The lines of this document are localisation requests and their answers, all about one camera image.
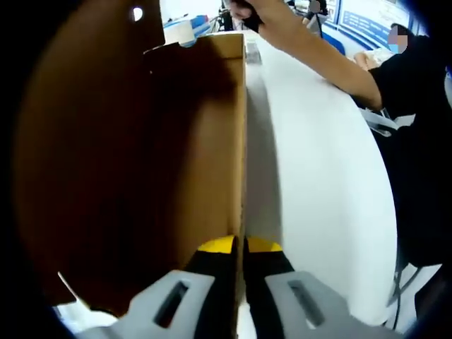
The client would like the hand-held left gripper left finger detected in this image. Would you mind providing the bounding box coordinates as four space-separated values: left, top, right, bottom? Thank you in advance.
84 234 242 339

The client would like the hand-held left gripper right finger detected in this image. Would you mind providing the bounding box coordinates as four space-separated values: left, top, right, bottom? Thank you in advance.
243 236 357 339

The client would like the brown cardboard shoe box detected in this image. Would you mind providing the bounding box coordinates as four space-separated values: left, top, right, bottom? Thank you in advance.
13 0 249 339

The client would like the person's right hand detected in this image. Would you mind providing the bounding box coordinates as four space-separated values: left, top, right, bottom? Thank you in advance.
231 1 261 22

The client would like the blue white wall poster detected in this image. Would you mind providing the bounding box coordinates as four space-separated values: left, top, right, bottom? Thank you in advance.
328 0 410 50

